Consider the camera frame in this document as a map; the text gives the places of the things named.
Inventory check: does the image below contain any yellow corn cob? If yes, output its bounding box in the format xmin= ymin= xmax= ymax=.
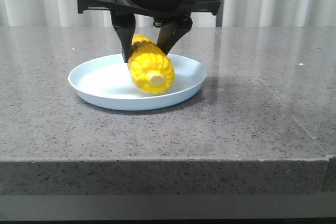
xmin=128 ymin=34 xmax=175 ymax=94

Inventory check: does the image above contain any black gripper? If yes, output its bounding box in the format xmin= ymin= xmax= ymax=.
xmin=77 ymin=0 xmax=221 ymax=63

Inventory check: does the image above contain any light blue round plate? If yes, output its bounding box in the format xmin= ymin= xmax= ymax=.
xmin=68 ymin=54 xmax=207 ymax=111

